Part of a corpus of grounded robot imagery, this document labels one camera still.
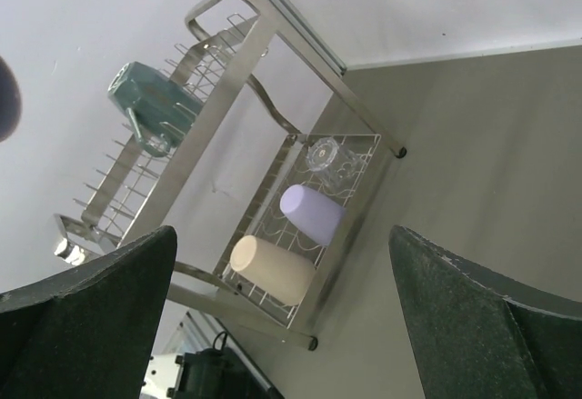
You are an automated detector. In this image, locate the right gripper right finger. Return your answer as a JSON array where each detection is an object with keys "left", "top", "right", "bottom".
[{"left": 388, "top": 225, "right": 581, "bottom": 398}]

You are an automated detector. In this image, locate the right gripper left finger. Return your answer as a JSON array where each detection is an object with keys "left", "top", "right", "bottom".
[{"left": 1, "top": 226, "right": 176, "bottom": 398}]

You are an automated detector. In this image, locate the lavender plastic cup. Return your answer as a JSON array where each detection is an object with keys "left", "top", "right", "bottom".
[{"left": 279, "top": 185, "right": 346, "bottom": 246}]

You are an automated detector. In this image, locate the beige plastic cup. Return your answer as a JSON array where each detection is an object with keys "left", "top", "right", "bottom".
[{"left": 229, "top": 235, "right": 316, "bottom": 306}]

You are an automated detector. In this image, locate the clear glass cup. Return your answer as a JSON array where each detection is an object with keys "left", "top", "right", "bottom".
[{"left": 306, "top": 136, "right": 365, "bottom": 194}]

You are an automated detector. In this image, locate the teal ceramic mug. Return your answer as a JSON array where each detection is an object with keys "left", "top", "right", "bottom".
[{"left": 107, "top": 62, "right": 204, "bottom": 158}]

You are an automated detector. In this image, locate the pink mug lavender inside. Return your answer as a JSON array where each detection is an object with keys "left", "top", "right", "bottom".
[{"left": 0, "top": 57, "right": 23, "bottom": 142}]

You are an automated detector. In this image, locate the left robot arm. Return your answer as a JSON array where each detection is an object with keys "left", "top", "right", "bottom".
[{"left": 140, "top": 332, "right": 283, "bottom": 399}]

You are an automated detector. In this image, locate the steel dish rack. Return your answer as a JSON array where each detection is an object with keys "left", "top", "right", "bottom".
[{"left": 52, "top": 0, "right": 406, "bottom": 350}]

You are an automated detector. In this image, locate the left aluminium frame post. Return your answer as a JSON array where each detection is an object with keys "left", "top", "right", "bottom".
[{"left": 268, "top": 0, "right": 347, "bottom": 76}]

